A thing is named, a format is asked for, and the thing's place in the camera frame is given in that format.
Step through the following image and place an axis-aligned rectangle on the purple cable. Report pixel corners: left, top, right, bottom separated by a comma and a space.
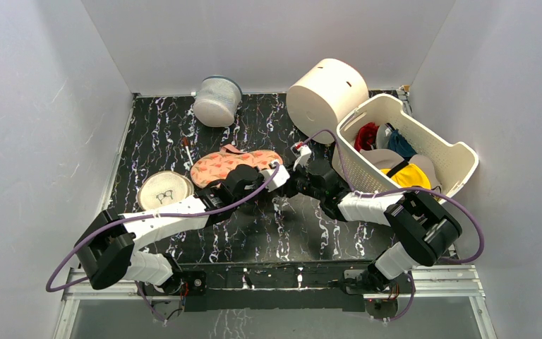
299, 129, 486, 266
45, 161, 282, 293

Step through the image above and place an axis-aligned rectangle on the cream round tub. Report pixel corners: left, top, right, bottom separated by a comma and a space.
286, 58, 369, 145

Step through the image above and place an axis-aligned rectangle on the small white red pen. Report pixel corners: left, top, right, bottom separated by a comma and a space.
182, 137, 194, 167

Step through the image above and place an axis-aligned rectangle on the strawberry print mesh laundry bag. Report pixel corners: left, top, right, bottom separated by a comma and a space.
190, 144, 283, 188

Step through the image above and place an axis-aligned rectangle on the blue garment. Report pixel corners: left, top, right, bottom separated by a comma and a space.
386, 123, 418, 160

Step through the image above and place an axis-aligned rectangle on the cream perforated laundry basket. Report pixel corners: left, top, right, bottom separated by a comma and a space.
332, 93, 479, 198

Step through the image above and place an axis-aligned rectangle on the red garment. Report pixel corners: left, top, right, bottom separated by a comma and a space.
354, 122, 379, 152

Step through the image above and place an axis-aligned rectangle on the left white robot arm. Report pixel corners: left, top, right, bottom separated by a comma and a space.
75, 165, 265, 294

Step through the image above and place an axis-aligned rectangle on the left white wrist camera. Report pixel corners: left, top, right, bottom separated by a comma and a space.
259, 160, 290, 191

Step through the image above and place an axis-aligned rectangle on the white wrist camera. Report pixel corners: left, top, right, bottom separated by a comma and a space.
292, 142, 312, 171
259, 160, 290, 191

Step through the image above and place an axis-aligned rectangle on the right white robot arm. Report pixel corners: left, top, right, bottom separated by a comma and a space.
282, 165, 462, 294

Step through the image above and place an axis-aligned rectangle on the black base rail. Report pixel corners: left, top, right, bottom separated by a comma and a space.
140, 261, 414, 317

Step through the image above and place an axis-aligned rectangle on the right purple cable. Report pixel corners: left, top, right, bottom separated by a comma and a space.
299, 129, 486, 266

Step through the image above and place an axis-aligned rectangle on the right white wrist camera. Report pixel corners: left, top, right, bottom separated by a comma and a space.
292, 142, 312, 171

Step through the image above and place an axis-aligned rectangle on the yellow bra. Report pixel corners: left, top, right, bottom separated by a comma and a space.
380, 162, 442, 193

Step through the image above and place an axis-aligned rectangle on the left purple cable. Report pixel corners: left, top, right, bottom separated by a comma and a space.
45, 161, 282, 293

